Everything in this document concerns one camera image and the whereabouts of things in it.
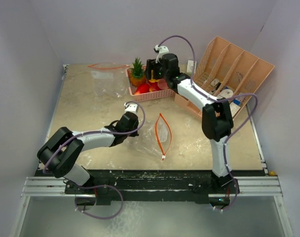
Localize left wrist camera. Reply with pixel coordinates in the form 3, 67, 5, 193
124, 102, 139, 115

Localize fake red yellow mango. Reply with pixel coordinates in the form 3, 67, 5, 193
134, 83, 150, 95

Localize pink plastic basket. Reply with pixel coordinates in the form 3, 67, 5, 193
126, 68, 175, 102

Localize fake pink peach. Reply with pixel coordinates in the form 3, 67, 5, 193
158, 79, 169, 90

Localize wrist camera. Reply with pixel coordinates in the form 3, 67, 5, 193
154, 44, 169, 63
124, 102, 139, 115

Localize clear zip bag mixed fruit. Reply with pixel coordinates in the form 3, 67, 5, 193
128, 113, 172, 161

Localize clear zip bag red apples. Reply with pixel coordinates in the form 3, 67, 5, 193
88, 62, 129, 98

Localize orange desk file organizer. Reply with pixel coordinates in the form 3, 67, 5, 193
174, 36, 275, 120

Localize purple cable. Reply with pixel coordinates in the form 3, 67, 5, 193
43, 102, 147, 220
158, 35, 258, 213

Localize small white box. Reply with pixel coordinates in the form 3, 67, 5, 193
187, 60, 197, 74

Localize fake yellow pepper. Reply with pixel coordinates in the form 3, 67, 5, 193
148, 71, 159, 84

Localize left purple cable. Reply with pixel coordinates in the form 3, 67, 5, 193
43, 102, 147, 220

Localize fake pineapple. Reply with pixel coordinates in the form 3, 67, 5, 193
129, 57, 146, 87

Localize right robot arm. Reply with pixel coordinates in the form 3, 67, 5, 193
145, 53, 233, 193

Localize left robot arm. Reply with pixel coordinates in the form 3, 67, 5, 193
37, 112, 139, 194

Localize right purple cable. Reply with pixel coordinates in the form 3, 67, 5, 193
158, 35, 258, 213

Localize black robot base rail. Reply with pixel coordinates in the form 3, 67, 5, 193
63, 170, 240, 206

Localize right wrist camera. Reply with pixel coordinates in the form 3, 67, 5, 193
154, 44, 169, 63

